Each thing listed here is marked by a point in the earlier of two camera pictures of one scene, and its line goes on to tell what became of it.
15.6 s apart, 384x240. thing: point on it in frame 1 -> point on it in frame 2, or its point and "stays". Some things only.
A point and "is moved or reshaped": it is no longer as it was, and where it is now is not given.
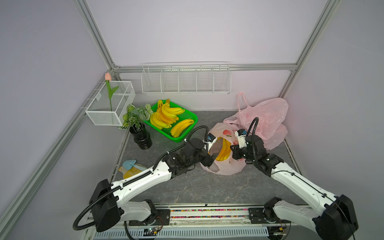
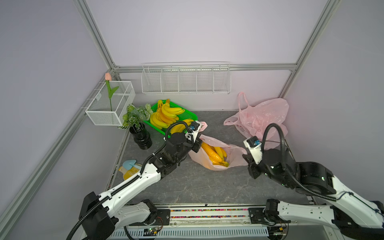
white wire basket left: (110, 104) stays
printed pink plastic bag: (230, 166) is moved or reshaped
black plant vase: (141, 135) stays
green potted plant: (136, 116) stays
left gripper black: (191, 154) -> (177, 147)
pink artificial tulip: (108, 78) stays
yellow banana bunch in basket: (165, 115) stays
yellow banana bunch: (225, 151) is moved or reshaped
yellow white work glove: (136, 169) stays
